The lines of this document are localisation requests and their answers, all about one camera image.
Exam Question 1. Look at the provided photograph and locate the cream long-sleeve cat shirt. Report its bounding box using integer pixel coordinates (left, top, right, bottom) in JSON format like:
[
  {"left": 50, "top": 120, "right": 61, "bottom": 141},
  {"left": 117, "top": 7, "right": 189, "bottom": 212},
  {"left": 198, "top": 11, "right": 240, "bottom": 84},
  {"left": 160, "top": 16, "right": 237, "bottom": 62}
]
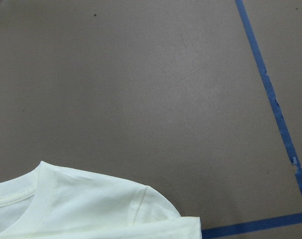
[{"left": 0, "top": 162, "right": 202, "bottom": 239}]

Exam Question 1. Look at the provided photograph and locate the brown paper table cover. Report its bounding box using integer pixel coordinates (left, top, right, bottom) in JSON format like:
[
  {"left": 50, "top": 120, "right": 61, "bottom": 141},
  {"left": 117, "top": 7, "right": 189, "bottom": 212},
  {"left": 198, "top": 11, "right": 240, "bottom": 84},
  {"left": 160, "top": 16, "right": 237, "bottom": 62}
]
[{"left": 0, "top": 0, "right": 302, "bottom": 239}]

